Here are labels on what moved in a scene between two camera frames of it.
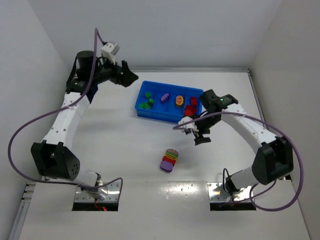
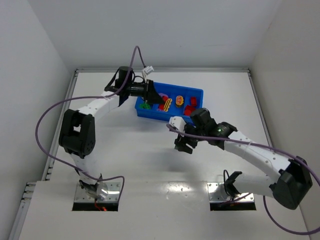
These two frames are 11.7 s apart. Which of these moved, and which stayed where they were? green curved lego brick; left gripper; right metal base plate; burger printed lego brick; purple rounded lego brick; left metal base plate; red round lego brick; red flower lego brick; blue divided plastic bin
Moved: burger printed lego brick; purple rounded lego brick; left gripper
Stayed: blue divided plastic bin; red round lego brick; red flower lego brick; left metal base plate; right metal base plate; green curved lego brick
